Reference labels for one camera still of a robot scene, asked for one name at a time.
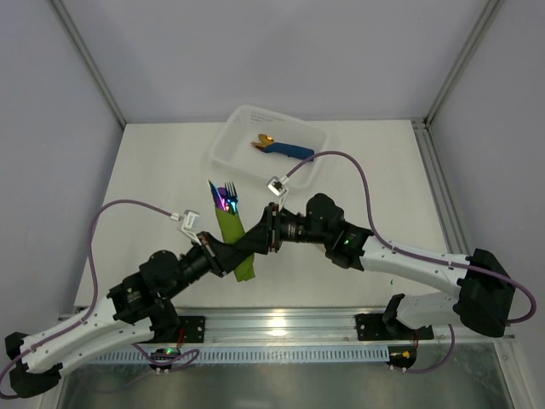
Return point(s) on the gold utensils in bundle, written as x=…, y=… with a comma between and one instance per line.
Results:
x=263, y=141

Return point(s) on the frame post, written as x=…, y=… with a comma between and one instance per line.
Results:
x=481, y=26
x=74, y=35

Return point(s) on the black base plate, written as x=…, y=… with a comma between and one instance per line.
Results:
x=191, y=329
x=371, y=327

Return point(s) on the aluminium front rail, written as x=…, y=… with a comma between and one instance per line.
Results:
x=279, y=326

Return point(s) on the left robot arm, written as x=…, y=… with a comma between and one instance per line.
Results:
x=137, y=310

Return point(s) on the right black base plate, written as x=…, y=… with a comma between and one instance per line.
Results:
x=371, y=327

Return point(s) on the aluminium rail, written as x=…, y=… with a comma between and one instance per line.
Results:
x=279, y=326
x=449, y=218

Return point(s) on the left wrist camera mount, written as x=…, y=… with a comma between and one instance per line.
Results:
x=187, y=224

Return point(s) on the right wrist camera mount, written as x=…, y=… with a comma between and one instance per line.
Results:
x=279, y=187

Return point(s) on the iridescent blue fork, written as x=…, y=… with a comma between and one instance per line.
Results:
x=231, y=197

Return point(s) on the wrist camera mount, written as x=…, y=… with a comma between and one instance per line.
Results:
x=187, y=224
x=279, y=187

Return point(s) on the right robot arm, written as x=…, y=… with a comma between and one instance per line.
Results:
x=468, y=290

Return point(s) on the white slotted cable duct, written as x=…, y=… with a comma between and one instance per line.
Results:
x=288, y=354

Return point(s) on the right frame post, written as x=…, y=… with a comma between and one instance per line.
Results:
x=481, y=26

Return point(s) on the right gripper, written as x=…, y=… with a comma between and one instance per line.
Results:
x=273, y=227

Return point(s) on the blue rolled napkin bundle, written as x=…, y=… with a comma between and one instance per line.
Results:
x=289, y=150

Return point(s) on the white plastic basket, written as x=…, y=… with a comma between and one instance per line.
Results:
x=231, y=148

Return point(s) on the left frame post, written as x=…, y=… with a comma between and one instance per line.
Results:
x=74, y=35

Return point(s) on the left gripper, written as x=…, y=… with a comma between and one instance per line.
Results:
x=211, y=254

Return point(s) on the aluminium right side rail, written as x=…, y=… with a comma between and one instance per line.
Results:
x=449, y=218

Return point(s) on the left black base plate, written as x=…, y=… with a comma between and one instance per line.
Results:
x=191, y=329

